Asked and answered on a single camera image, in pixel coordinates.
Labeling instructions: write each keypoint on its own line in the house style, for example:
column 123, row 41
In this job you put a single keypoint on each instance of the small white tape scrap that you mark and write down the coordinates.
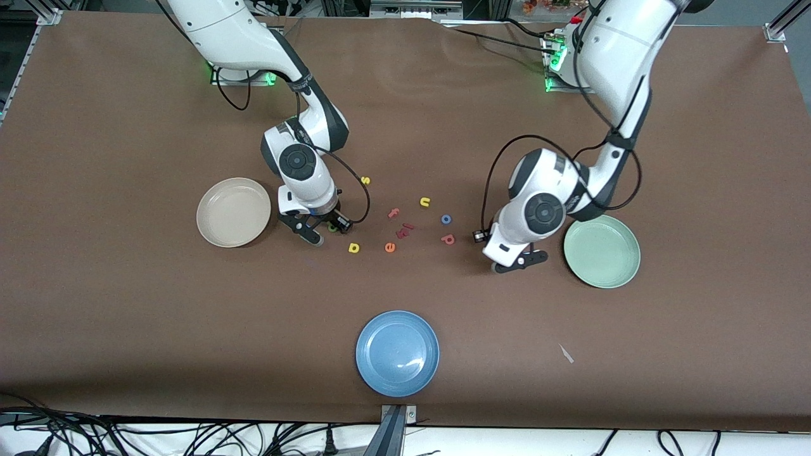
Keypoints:
column 566, row 353

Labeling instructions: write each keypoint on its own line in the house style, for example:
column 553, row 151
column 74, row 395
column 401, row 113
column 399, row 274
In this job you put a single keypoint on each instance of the black frame post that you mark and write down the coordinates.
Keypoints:
column 488, row 7

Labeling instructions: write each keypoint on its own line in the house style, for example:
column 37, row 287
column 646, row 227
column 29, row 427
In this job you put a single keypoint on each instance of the beige brown round plate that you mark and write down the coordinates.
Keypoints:
column 233, row 213

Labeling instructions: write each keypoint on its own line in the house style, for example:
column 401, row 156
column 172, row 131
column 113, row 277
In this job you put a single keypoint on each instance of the brown table cover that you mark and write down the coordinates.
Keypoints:
column 190, row 316

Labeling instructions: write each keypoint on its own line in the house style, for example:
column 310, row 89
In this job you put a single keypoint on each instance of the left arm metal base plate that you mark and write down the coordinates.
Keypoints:
column 561, row 90

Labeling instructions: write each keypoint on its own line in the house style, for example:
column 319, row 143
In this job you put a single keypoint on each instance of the grey power strip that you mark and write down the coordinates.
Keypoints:
column 412, row 7

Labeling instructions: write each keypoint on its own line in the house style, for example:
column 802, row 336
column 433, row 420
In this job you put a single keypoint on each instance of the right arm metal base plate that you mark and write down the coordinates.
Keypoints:
column 261, row 82

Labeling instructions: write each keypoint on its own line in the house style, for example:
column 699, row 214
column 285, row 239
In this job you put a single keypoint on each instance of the grey metal camera post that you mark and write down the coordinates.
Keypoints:
column 393, row 437

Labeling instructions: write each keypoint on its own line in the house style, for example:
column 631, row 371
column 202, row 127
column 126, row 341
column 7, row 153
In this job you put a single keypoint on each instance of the black power plug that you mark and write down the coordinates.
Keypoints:
column 329, row 445

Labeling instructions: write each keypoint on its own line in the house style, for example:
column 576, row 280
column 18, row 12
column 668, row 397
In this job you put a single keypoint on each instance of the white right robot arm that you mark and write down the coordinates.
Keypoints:
column 234, row 38

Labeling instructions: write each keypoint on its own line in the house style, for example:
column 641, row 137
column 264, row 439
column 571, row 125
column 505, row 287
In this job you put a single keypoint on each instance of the blue round plate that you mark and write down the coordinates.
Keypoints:
column 397, row 353

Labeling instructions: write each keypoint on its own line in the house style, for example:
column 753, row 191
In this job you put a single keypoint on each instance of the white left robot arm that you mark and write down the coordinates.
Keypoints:
column 621, row 50

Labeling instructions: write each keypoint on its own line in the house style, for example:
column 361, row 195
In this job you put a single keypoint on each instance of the light green round plate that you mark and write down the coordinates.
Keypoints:
column 605, row 253

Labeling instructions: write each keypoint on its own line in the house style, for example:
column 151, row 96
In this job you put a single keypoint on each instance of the orange leafy decoration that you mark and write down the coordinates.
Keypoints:
column 545, row 6

